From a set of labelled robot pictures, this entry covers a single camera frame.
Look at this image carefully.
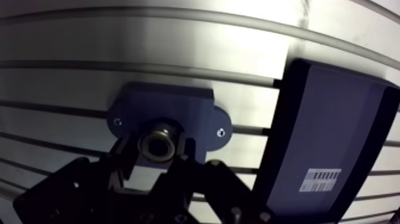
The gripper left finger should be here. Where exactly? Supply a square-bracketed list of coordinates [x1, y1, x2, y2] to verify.
[12, 132, 150, 224]

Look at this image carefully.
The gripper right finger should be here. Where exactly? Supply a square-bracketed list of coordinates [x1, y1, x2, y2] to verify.
[149, 136, 276, 224]

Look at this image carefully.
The dark blue-grey housing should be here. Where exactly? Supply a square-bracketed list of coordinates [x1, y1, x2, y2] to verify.
[106, 82, 234, 170]

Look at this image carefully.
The dark blue-grey tray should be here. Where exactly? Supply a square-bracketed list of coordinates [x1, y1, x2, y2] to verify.
[251, 57, 400, 224]

